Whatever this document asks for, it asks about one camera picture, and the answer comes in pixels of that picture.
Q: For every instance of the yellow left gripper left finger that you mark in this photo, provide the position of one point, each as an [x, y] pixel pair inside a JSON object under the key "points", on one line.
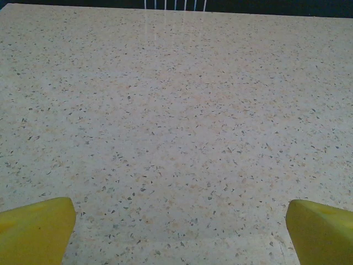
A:
{"points": [[36, 234]]}

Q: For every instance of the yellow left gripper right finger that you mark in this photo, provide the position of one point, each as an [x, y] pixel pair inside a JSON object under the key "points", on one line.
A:
{"points": [[322, 237]]}

